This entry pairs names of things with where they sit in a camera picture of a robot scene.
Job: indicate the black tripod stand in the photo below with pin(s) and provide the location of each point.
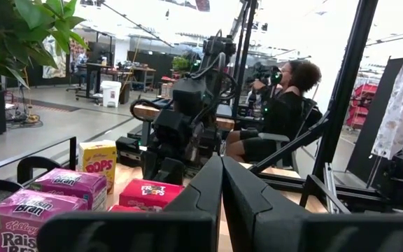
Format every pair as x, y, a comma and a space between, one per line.
22, 105

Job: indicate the black-legged desk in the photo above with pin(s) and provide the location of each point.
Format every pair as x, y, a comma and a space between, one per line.
93, 65

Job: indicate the black aluminium rig frame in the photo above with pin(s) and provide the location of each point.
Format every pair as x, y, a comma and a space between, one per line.
350, 70

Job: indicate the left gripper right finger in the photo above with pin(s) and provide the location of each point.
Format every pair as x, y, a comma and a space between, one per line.
292, 234

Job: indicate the white trash bin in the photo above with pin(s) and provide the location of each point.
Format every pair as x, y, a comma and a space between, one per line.
110, 92

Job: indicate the person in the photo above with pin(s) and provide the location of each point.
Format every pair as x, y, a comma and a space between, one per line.
285, 112
80, 60

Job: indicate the purple Raisin Bran cereal box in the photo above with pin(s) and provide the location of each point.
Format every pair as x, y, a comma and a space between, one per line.
68, 182
12, 231

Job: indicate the small green plant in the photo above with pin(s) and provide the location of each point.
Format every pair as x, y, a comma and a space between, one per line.
180, 63

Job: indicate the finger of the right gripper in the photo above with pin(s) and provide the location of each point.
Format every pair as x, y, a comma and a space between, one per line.
170, 172
149, 165

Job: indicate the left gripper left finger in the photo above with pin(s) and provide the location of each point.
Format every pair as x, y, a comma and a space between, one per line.
135, 234

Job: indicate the black office chair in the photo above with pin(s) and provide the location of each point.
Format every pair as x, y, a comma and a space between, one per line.
273, 137

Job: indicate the white floral garment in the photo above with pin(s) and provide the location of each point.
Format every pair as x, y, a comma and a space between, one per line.
401, 105

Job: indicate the yellow Corn Pops cereal box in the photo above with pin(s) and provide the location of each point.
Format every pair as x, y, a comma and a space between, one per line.
98, 164

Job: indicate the black box with green light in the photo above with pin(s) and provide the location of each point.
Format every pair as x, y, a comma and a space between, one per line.
128, 150

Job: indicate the white colourful cereal box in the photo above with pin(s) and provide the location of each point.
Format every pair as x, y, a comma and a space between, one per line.
52, 57

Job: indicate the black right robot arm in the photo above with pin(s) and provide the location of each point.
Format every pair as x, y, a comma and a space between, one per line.
187, 94

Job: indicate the red Froot Loops cereal box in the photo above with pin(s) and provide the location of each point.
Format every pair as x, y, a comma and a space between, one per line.
149, 192
124, 209

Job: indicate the silver aluminium rail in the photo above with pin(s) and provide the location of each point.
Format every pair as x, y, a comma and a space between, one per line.
329, 189

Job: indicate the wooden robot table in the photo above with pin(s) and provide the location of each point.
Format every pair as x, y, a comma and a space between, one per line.
224, 123

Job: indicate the red clothes rack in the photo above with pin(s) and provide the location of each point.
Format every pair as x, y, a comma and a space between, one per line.
360, 105

